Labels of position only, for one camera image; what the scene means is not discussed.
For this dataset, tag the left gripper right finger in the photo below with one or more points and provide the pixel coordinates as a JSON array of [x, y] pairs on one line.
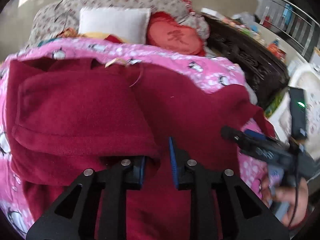
[[222, 206]]

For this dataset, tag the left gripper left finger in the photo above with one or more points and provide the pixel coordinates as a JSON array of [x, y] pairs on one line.
[[94, 205]]

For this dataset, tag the dark red sweater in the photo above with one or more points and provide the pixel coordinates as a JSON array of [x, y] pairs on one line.
[[64, 116]]

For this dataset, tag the orange yellow clothes pile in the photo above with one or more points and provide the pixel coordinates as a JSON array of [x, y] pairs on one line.
[[72, 33]]

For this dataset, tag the person's right hand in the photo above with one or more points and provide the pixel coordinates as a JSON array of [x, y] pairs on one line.
[[297, 199]]

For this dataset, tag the pink penguin blanket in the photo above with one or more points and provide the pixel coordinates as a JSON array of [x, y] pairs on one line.
[[209, 75]]

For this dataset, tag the white patterned chair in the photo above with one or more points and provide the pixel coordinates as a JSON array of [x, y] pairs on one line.
[[305, 77]]

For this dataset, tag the dark carved wooden headboard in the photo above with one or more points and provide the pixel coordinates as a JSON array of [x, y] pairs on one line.
[[264, 73]]

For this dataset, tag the metal stair railing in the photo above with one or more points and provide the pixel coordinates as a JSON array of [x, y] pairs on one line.
[[298, 28]]

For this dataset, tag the red heart cushion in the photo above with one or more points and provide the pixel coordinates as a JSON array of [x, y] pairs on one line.
[[164, 32]]

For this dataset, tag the white square pillow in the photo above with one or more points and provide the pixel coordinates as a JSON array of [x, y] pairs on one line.
[[128, 24]]

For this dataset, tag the floral quilt pile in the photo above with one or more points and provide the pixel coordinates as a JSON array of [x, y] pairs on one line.
[[55, 17]]

